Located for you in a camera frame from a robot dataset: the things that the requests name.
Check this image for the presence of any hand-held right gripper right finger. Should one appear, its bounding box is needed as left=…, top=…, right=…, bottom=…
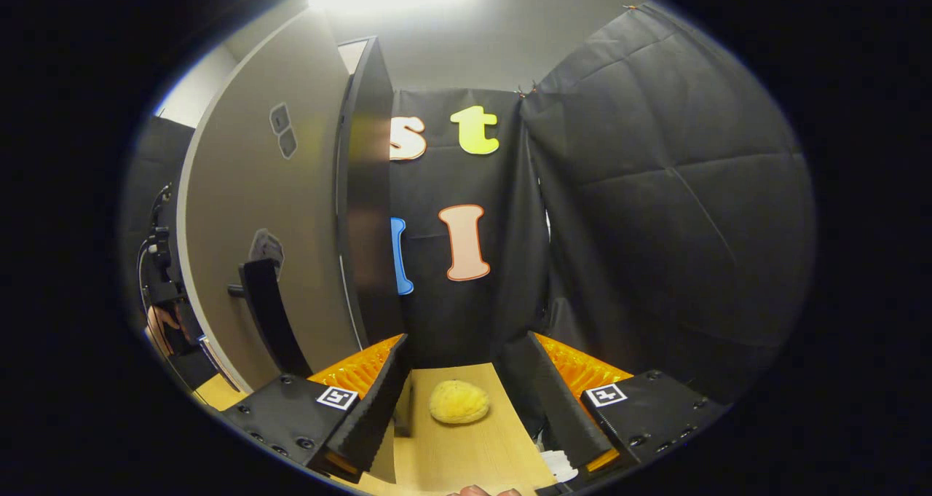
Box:
left=526, top=331, right=729, bottom=475

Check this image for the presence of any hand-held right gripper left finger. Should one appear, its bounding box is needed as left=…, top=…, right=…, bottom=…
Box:
left=218, top=334, right=410, bottom=482

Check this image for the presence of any black door handle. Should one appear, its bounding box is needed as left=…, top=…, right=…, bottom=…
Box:
left=227, top=258, right=314, bottom=378

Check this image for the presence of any grey double-door shoe cabinet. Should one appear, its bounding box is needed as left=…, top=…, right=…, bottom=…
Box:
left=177, top=8, right=406, bottom=393

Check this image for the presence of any yellow round sponge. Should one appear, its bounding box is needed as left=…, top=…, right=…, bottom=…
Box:
left=428, top=379, right=491, bottom=425

